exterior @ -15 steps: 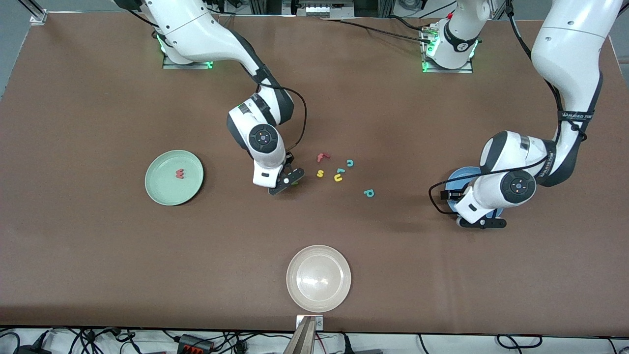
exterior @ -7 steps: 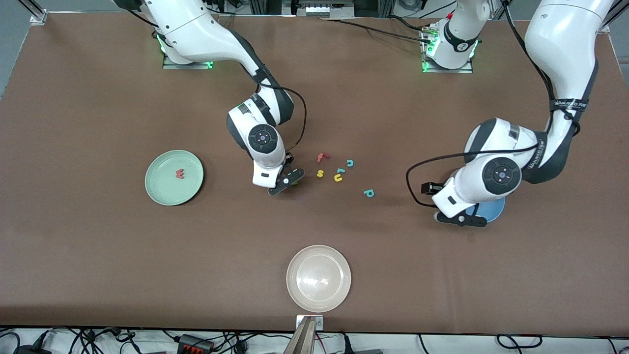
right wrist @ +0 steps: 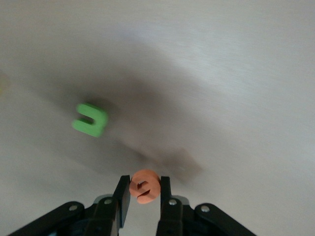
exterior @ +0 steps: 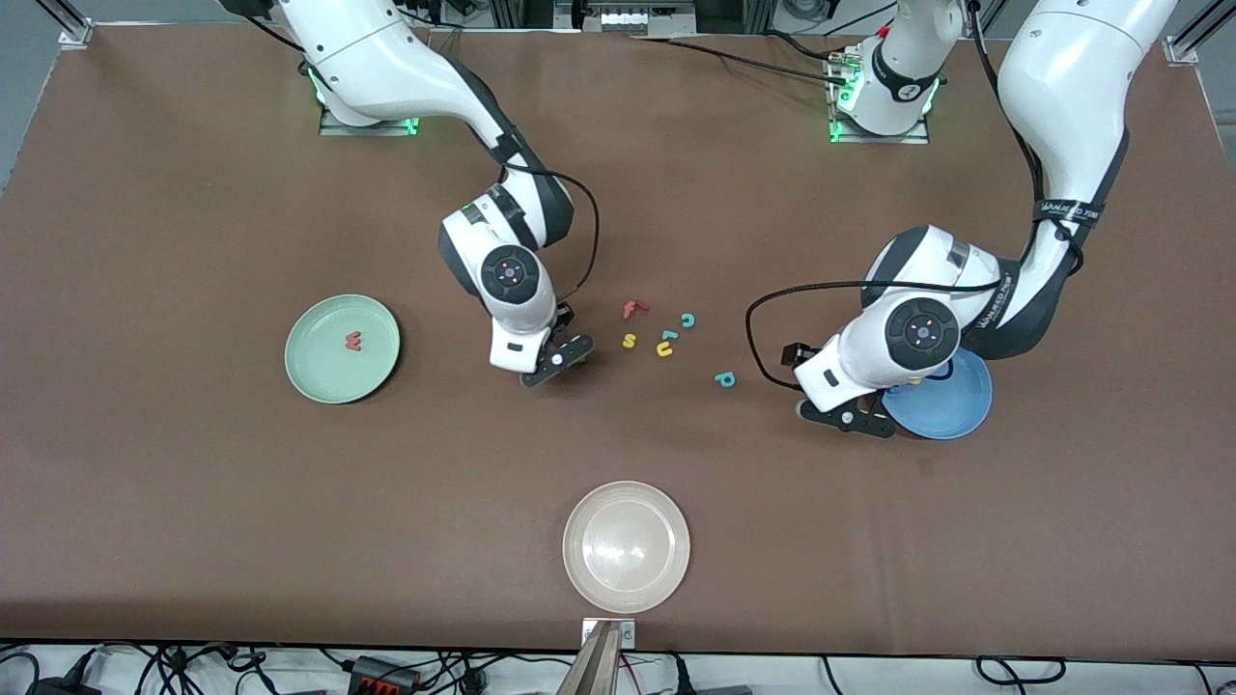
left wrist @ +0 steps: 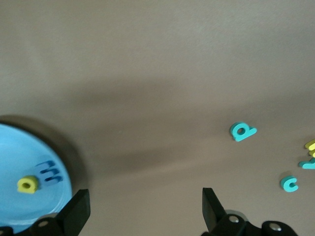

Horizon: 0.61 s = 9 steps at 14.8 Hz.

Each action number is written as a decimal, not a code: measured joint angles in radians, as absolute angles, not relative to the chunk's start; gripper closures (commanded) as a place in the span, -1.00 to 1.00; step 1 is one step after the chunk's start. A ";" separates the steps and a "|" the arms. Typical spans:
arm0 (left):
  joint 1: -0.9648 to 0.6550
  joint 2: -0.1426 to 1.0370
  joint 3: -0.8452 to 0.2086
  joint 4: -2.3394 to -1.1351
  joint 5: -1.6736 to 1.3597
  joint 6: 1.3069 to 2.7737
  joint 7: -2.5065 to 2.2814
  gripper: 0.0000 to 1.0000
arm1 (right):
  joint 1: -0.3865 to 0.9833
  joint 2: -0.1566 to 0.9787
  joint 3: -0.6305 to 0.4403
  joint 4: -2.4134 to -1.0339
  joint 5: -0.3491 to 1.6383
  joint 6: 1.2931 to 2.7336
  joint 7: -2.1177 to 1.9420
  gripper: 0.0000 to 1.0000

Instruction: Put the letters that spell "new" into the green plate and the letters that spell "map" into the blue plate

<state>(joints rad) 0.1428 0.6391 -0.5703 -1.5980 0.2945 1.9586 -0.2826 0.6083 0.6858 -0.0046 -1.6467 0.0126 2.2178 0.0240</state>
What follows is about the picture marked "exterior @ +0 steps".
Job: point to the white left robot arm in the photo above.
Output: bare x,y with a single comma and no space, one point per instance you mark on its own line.
1062,87

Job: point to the white plate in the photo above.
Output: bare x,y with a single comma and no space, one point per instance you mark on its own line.
626,546

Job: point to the silver electrical box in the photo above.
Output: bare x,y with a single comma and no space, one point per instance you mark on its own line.
623,17

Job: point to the brown table cover sheet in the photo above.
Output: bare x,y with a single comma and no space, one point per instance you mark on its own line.
193,502

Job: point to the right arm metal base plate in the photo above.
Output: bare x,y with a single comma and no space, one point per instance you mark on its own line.
386,126

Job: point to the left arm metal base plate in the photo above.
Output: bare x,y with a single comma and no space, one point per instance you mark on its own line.
879,138

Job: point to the teal letter p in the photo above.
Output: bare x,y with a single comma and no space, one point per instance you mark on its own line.
724,379

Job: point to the black red power strip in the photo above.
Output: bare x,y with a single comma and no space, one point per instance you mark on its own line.
381,676

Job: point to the black plug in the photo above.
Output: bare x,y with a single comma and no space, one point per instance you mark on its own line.
58,687

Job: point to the silver mounting bracket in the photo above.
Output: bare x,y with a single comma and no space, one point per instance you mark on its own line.
629,634

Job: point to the red letter f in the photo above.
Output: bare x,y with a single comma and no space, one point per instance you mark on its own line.
632,309

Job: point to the blue plate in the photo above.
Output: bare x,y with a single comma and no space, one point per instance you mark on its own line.
951,405

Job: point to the aluminium camera pole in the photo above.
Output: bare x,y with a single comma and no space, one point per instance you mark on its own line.
594,671

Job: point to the aluminium frame extrusion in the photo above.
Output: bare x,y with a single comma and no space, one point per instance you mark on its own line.
72,31
1183,48

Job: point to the green plate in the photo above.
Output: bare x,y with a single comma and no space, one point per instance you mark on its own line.
328,372

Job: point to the red letter w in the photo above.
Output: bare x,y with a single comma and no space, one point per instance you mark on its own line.
353,341

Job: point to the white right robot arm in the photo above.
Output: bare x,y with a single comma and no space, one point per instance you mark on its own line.
386,68

